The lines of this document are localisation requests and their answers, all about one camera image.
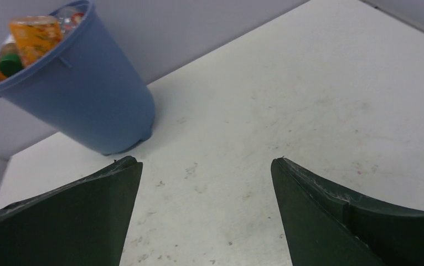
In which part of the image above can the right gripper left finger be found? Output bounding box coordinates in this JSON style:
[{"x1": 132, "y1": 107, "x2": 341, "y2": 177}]
[{"x1": 0, "y1": 156, "x2": 143, "y2": 265}]

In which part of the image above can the cloudy bottle green cap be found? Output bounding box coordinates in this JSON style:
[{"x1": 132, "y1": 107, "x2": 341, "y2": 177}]
[{"x1": 0, "y1": 34, "x2": 24, "y2": 77}]

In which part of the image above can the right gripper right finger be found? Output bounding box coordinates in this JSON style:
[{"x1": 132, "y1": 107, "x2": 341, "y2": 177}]
[{"x1": 271, "y1": 157, "x2": 424, "y2": 265}]

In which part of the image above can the orange pineapple-label juice bottle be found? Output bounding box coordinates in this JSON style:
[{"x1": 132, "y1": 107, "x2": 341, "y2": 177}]
[{"x1": 9, "y1": 16, "x2": 63, "y2": 67}]

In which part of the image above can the blue plastic bin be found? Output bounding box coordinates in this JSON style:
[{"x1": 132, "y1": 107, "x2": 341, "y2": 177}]
[{"x1": 0, "y1": 1, "x2": 155, "y2": 155}]

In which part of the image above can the clear bottle red round logo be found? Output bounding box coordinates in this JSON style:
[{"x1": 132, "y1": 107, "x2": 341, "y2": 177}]
[{"x1": 55, "y1": 6, "x2": 85, "y2": 35}]

